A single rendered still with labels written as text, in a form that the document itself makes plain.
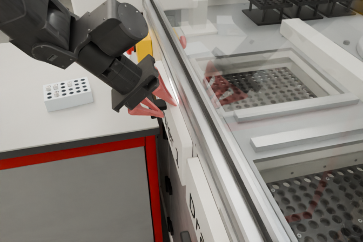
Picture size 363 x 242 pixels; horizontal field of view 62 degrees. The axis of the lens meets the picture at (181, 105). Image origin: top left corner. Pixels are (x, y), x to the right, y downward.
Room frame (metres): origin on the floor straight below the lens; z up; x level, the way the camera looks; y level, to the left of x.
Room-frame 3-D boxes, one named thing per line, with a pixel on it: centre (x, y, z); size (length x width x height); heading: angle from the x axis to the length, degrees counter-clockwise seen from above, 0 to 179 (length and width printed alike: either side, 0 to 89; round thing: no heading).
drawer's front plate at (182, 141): (0.49, 0.02, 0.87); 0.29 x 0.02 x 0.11; 13
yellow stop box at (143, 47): (0.81, 0.12, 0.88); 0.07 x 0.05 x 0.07; 13
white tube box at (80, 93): (0.70, 0.32, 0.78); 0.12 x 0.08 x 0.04; 112
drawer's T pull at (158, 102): (0.48, 0.05, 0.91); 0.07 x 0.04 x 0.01; 13
